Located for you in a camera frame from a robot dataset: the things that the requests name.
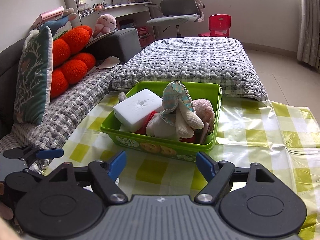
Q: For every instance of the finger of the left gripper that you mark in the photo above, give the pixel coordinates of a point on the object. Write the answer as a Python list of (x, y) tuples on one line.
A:
[(29, 152)]

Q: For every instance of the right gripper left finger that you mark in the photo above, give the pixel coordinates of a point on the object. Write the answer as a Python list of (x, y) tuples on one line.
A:
[(103, 178)]

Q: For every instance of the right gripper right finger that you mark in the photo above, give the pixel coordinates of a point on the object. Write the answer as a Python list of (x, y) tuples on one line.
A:
[(218, 176)]

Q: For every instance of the brown round milk tea cushion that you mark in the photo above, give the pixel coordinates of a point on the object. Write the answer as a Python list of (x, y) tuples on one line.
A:
[(204, 133)]

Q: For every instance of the pink white sponge block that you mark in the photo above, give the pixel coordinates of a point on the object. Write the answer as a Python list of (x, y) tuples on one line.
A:
[(133, 111)]

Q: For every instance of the beige bunny doll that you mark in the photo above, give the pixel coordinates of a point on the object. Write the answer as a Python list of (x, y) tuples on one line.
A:
[(176, 97)]

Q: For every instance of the grey small towel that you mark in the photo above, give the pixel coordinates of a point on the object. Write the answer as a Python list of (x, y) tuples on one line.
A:
[(122, 96)]

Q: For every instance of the pink plush towel toy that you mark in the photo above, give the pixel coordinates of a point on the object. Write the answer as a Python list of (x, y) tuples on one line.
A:
[(204, 110)]

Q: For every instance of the grey patterned sofa cover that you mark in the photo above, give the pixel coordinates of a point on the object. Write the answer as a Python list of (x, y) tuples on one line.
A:
[(65, 113)]

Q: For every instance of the green plastic bin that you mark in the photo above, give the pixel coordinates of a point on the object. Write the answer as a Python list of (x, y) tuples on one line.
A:
[(165, 147)]

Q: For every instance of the green tree pattern pillow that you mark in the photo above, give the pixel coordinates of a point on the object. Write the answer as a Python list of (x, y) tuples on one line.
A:
[(34, 78)]

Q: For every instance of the yellow checkered plastic tablecloth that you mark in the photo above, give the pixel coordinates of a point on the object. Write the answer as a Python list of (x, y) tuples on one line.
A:
[(283, 138)]

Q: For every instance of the orange carrot plush pillow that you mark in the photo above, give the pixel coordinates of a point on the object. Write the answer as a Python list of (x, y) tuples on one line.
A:
[(70, 62)]

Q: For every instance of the white paper on sofa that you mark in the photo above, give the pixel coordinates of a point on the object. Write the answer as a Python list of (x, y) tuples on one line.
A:
[(109, 62)]

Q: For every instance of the grey quilted ottoman cushion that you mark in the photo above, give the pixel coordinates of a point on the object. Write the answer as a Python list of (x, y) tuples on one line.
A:
[(218, 60)]

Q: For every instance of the grey sofa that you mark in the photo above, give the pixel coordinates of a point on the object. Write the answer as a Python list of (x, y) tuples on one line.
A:
[(123, 44)]

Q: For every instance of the pink box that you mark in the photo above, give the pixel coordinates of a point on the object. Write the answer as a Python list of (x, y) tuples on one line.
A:
[(48, 16)]

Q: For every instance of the blue plush toy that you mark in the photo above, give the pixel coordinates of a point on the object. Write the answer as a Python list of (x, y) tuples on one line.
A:
[(54, 26)]

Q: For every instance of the red plastic child chair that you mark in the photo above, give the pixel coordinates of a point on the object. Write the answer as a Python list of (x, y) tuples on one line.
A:
[(219, 26)]

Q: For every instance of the pink plush toy on armrest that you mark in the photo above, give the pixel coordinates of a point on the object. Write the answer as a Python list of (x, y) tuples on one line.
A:
[(105, 24)]

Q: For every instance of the beige curtain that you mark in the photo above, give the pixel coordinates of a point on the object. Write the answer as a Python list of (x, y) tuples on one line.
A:
[(308, 42)]

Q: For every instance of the white desk shelf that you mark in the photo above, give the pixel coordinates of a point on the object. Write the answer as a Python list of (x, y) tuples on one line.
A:
[(88, 11)]

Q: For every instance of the grey office chair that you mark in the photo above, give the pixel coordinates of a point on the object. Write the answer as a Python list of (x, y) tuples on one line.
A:
[(176, 13)]

